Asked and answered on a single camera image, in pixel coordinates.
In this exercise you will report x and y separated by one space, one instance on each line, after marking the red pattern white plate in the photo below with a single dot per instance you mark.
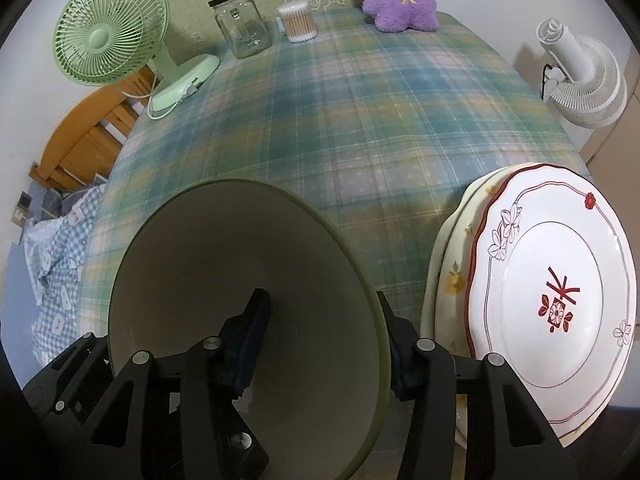
552 288

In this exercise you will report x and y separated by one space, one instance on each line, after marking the plaid tablecloth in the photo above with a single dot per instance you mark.
380 133

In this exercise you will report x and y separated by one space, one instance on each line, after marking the white standing fan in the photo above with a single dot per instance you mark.
584 81

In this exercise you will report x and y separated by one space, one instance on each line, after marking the wooden bed headboard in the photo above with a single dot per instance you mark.
86 143

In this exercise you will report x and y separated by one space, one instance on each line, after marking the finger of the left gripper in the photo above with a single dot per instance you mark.
73 382

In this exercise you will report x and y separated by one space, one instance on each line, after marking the glass jar black lid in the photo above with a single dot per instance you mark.
242 27

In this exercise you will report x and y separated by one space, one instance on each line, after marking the beige door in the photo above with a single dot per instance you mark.
610 151

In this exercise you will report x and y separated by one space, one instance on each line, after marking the cotton swab container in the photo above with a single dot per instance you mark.
296 21

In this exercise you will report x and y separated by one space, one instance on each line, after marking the scalloped yellow flower plate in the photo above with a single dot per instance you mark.
427 321

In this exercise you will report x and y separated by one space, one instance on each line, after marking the green desk fan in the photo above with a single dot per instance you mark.
102 42

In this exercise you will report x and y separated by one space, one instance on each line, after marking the wall outlet plate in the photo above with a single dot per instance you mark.
21 209

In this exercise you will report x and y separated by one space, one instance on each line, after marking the floral ceramic bowl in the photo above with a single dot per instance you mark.
318 397

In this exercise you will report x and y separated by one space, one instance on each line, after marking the beaded yellow flower plate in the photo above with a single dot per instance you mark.
453 277

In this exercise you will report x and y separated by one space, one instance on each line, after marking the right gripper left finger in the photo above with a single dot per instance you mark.
174 417

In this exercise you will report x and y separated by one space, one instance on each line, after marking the blue checkered bedding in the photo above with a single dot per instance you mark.
55 241

